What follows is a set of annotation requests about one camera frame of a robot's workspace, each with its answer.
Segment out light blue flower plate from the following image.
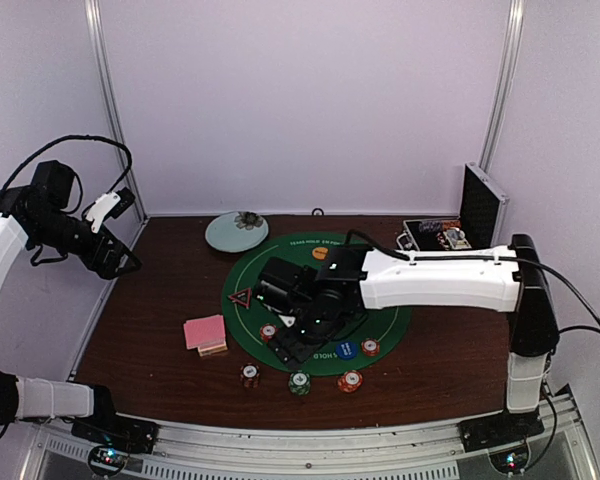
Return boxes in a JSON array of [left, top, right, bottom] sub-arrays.
[[205, 211, 269, 253]]

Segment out red chips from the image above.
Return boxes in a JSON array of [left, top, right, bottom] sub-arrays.
[[361, 338, 380, 357], [259, 324, 277, 343]]

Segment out round green poker mat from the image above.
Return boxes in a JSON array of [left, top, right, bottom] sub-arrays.
[[221, 232, 411, 377]]

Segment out green poker chip stack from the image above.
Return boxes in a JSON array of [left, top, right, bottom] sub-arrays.
[[288, 371, 311, 396]]

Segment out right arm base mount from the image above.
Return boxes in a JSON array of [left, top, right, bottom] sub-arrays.
[[458, 408, 545, 452]]

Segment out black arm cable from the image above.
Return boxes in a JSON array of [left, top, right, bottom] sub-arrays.
[[342, 228, 600, 344], [0, 133, 134, 221]]

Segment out red-backed playing card deck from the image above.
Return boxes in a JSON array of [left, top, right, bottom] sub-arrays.
[[183, 315, 226, 350]]

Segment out right aluminium frame post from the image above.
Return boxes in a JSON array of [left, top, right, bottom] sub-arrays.
[[479, 0, 526, 172]]

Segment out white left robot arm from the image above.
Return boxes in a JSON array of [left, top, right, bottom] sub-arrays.
[[0, 160, 141, 444]]

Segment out blue small blind button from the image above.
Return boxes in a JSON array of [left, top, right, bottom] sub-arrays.
[[335, 341, 358, 360]]

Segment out aluminium poker case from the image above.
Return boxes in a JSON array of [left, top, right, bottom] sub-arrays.
[[396, 163, 509, 251]]

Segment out aluminium frame post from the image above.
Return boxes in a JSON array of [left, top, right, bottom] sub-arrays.
[[84, 0, 148, 224], [479, 0, 526, 172]]

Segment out brown poker chip stack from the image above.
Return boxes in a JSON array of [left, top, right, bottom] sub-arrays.
[[240, 363, 260, 389]]

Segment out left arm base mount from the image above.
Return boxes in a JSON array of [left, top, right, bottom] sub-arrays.
[[71, 385, 159, 454]]

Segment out black triangular dealer button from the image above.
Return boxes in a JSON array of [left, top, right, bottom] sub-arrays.
[[228, 287, 252, 309]]

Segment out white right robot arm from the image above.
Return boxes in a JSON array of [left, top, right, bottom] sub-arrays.
[[255, 231, 559, 442]]

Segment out orange big blind button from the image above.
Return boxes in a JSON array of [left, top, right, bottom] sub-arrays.
[[312, 247, 328, 260]]

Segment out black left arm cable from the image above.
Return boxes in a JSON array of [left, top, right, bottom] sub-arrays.
[[0, 133, 134, 221]]

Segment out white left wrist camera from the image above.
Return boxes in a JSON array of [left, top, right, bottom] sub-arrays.
[[83, 187, 135, 233]]

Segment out left aluminium frame post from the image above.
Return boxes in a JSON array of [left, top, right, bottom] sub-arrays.
[[84, 0, 148, 224]]

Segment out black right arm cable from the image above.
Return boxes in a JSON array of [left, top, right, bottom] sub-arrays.
[[342, 228, 600, 344]]

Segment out aluminium front rail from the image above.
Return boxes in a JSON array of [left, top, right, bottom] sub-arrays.
[[29, 384, 600, 480]]

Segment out red poker chip stack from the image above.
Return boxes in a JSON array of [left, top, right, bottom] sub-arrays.
[[337, 370, 364, 393]]

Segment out playing card box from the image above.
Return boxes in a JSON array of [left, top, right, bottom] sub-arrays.
[[197, 342, 228, 357]]

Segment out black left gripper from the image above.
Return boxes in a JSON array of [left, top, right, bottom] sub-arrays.
[[31, 208, 141, 279]]

